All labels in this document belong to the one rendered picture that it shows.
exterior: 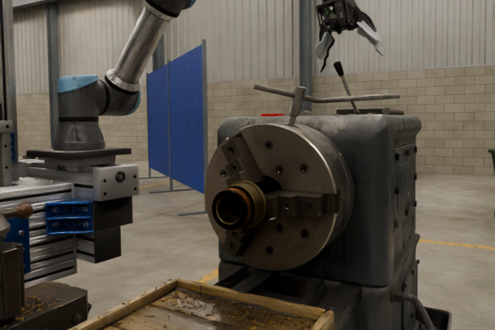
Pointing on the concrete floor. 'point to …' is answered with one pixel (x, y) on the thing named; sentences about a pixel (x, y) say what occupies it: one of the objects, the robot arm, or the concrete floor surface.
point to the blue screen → (179, 121)
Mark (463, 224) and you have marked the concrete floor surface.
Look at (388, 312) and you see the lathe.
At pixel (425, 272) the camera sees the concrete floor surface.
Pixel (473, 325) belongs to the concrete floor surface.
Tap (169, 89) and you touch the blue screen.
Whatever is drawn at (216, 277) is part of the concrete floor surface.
